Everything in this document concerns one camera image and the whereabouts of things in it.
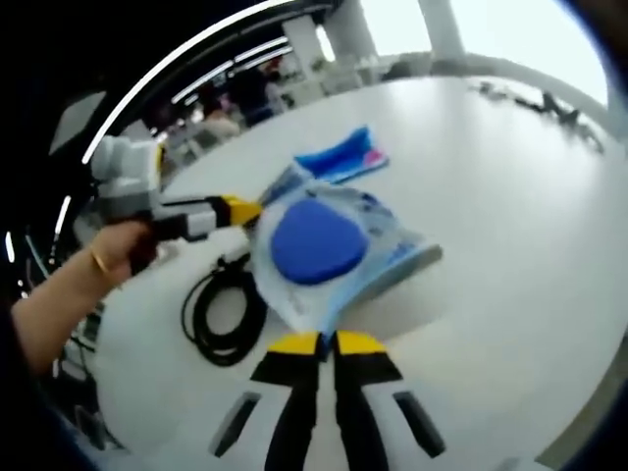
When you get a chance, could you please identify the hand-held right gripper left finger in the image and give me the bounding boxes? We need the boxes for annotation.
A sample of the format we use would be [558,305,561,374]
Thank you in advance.
[208,330,329,471]

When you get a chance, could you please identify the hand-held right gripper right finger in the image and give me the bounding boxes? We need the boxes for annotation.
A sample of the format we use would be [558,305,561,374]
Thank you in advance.
[333,329,448,471]

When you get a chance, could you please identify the black cable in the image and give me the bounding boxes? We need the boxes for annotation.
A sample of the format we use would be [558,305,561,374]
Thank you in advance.
[180,253,270,368]

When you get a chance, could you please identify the blue pad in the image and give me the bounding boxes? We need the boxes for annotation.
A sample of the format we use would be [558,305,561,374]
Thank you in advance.
[248,163,445,334]

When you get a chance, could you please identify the blue plastic packet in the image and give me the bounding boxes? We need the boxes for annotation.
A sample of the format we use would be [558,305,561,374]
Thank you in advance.
[292,126,391,186]

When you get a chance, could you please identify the white tabletop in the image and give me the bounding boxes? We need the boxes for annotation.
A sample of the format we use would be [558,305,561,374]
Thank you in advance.
[90,73,628,471]

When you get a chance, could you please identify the person's left hand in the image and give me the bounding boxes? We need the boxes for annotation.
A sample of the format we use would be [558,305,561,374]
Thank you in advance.
[89,219,159,291]

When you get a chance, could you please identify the ceiling air conditioner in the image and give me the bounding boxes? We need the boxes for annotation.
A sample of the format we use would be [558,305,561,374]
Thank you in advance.
[47,89,108,157]

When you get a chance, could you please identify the long curved ceiling light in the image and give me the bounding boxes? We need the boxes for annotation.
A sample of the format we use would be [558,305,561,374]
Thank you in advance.
[79,0,298,167]

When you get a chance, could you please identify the narrow window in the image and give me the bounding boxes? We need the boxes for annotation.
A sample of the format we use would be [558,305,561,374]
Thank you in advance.
[359,0,434,56]

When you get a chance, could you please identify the black object with prongs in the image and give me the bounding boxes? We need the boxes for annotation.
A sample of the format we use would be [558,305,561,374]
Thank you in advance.
[513,89,584,128]

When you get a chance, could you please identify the wide window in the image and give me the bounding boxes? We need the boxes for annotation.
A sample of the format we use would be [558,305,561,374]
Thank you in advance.
[449,0,610,107]

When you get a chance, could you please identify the gold bracelet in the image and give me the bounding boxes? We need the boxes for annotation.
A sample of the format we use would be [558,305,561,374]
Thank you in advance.
[89,246,113,277]

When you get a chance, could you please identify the loose cables on table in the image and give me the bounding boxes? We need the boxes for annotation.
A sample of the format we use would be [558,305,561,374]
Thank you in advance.
[468,79,607,156]

